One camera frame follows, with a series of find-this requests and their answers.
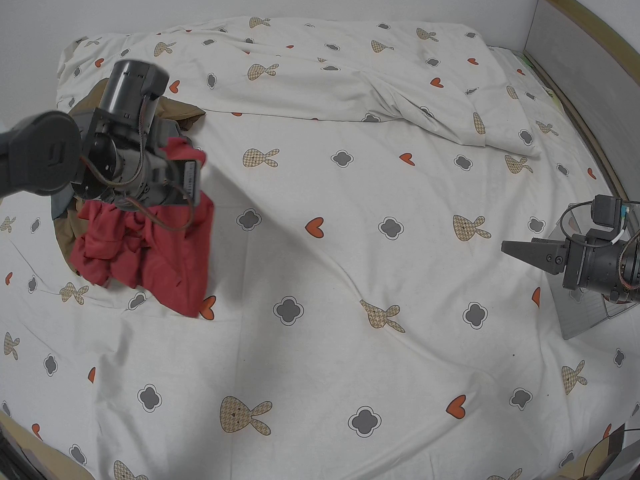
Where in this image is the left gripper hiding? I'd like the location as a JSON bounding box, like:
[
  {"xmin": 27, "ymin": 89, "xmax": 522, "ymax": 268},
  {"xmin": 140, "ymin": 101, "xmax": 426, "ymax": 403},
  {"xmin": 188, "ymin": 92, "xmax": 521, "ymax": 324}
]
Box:
[{"xmin": 87, "ymin": 140, "xmax": 204, "ymax": 209}]

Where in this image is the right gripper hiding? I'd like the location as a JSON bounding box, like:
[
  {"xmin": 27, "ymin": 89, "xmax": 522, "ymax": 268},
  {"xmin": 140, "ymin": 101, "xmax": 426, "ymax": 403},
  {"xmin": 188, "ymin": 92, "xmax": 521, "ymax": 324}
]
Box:
[{"xmin": 501, "ymin": 233, "xmax": 624, "ymax": 292}]

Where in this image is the red shirt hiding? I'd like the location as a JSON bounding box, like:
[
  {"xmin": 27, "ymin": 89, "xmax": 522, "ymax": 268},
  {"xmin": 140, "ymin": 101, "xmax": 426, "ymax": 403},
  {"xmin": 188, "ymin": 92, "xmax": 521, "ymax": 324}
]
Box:
[{"xmin": 69, "ymin": 137, "xmax": 216, "ymax": 318}]

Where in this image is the brown garment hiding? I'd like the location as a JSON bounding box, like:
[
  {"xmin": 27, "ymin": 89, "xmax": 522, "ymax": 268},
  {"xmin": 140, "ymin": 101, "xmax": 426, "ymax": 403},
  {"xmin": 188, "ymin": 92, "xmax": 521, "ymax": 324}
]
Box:
[{"xmin": 54, "ymin": 77, "xmax": 207, "ymax": 276}]

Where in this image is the clear plastic box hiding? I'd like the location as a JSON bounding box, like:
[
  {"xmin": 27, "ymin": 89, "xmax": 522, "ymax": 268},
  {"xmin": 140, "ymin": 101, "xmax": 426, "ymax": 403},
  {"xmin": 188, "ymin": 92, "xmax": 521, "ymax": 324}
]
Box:
[{"xmin": 547, "ymin": 200, "xmax": 640, "ymax": 341}]

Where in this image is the grey garment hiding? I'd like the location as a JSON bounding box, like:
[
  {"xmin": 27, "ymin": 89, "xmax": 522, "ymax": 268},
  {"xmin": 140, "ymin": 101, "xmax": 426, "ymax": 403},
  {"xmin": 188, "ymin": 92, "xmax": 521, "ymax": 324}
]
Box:
[{"xmin": 50, "ymin": 119, "xmax": 195, "ymax": 219}]

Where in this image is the white printed quilt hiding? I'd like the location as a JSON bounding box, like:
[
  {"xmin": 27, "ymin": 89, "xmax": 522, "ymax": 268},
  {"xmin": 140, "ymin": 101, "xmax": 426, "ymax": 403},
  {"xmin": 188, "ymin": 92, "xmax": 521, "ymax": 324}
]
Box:
[{"xmin": 55, "ymin": 15, "xmax": 544, "ymax": 159}]

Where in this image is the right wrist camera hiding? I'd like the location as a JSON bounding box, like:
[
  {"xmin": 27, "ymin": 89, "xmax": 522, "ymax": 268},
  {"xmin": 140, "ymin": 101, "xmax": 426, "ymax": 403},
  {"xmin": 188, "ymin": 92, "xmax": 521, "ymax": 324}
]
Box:
[{"xmin": 590, "ymin": 194, "xmax": 627, "ymax": 241}]

